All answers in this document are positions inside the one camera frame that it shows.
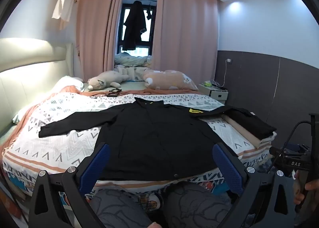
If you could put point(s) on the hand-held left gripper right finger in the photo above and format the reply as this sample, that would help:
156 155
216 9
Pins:
229 168

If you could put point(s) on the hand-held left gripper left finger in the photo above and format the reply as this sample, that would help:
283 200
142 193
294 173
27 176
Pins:
96 168

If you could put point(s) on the black jacket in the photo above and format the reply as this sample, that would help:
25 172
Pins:
154 138

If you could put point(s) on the person's right hand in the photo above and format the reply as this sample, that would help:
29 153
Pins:
311 185

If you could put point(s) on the white patterned blanket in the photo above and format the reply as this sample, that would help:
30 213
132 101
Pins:
74 143

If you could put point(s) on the folded beige cloth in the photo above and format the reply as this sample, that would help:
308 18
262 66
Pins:
239 130

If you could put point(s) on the person's left leg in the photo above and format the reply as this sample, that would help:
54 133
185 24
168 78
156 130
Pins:
114 208

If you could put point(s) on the folded black garment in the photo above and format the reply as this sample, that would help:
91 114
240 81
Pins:
254 125

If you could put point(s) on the cartoon printed bed sheet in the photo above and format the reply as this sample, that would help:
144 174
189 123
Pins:
147 201

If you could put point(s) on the white nightstand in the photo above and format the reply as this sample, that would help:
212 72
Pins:
214 93

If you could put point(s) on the green item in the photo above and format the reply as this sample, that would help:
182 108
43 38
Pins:
206 83

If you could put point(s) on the cream plush toy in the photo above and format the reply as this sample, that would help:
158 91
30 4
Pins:
107 79

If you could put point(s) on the white pillow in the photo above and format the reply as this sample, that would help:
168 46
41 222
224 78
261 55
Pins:
67 82

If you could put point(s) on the pink printed pillow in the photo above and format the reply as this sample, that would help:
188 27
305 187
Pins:
169 81

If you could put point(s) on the bundled light bedding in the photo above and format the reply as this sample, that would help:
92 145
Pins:
129 59

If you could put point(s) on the pink curtain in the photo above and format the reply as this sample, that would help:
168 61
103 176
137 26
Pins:
97 31
184 38

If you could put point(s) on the hanging black coat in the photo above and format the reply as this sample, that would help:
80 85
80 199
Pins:
133 26

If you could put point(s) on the wall socket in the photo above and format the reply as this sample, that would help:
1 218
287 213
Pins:
229 61

